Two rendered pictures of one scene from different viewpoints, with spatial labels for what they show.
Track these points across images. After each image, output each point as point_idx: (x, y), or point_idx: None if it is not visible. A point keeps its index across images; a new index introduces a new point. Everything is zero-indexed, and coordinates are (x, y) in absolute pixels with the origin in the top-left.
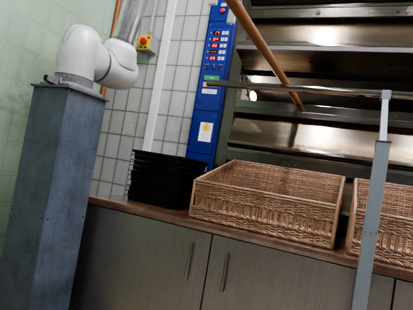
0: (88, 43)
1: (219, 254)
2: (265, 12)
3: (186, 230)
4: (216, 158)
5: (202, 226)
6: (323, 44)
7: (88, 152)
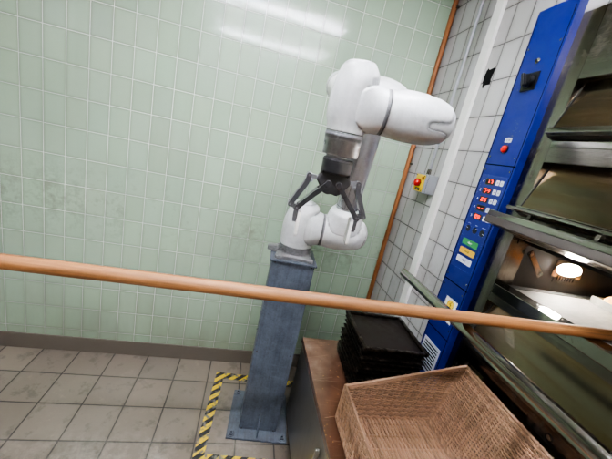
0: None
1: None
2: (572, 154)
3: (321, 432)
4: (454, 349)
5: (324, 443)
6: None
7: (295, 309)
